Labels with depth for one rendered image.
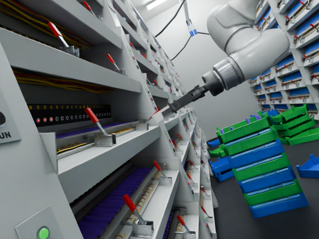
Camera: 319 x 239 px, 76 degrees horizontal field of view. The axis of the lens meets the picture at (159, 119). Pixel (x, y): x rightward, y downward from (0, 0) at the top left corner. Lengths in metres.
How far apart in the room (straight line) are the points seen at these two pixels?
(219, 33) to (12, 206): 0.66
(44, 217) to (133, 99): 0.67
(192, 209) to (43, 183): 0.72
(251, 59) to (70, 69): 0.46
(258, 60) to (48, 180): 0.56
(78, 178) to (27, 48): 0.20
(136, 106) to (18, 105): 0.62
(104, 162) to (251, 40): 0.50
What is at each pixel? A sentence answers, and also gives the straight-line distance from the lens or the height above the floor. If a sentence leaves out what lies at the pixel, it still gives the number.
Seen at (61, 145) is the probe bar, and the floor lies 0.77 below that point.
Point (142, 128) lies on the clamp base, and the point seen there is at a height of 0.75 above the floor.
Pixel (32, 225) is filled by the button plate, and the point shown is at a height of 0.70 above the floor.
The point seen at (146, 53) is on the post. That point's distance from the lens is 1.62.
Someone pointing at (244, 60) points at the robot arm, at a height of 0.80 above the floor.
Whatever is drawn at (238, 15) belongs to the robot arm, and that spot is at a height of 0.94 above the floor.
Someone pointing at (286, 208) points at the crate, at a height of 0.01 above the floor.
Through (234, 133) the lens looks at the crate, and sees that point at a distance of 1.26.
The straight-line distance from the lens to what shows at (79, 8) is 0.66.
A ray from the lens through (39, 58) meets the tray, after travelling 0.38.
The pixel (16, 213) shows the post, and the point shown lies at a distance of 0.24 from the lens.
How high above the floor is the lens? 0.74
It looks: 1 degrees up
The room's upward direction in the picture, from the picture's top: 24 degrees counter-clockwise
